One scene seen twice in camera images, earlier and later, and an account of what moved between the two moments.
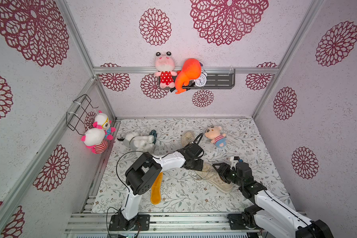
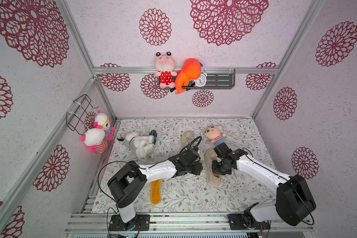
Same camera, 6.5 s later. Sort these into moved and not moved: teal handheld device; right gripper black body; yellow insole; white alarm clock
Moved: right gripper black body
Not moved: yellow insole; teal handheld device; white alarm clock
